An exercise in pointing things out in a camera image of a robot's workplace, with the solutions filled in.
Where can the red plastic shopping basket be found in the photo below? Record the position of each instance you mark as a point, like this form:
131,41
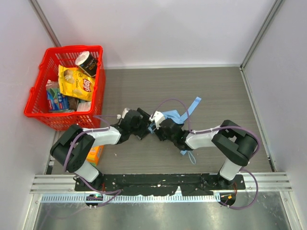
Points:
37,106

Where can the yellow Lays chip bag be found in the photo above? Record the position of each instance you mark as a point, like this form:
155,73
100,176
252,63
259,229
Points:
74,83

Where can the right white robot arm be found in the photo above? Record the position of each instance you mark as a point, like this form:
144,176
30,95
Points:
237,143

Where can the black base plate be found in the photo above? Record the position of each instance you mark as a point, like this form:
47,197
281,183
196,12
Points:
190,184

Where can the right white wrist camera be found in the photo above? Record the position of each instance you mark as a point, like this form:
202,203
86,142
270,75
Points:
157,118

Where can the white small box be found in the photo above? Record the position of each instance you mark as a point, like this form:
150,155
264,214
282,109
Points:
84,106

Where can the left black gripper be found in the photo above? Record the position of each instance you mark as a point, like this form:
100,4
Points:
145,123

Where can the white slotted cable duct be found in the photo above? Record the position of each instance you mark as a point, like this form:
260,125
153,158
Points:
90,198

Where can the blue green sponge pack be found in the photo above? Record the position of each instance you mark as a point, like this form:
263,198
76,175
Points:
57,102

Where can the black cylindrical snack can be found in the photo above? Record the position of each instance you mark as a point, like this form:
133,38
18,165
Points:
86,62

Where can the brown snack package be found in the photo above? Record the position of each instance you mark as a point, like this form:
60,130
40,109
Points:
73,103

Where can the orange yellow sponge box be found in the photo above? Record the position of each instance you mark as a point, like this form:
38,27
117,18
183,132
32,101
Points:
94,155

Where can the light blue folding umbrella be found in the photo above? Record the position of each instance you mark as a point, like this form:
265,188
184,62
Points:
178,119

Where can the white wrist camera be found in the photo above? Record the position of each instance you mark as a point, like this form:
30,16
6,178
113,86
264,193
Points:
157,118
123,114

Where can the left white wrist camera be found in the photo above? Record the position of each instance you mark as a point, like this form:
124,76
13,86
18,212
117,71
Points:
123,114

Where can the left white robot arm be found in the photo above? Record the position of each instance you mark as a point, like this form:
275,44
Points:
72,148

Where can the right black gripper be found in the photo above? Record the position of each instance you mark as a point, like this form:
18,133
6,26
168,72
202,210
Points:
159,131

